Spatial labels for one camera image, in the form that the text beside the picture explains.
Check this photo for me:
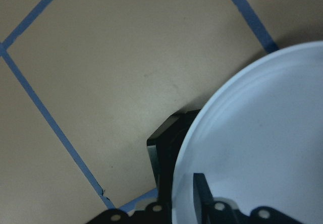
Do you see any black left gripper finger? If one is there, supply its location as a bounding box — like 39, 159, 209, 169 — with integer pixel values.
193, 173, 213, 220

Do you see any blue plate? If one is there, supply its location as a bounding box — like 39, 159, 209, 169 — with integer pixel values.
172, 41, 322, 223

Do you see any black dish rack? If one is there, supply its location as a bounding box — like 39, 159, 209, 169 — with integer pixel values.
146, 109, 202, 204

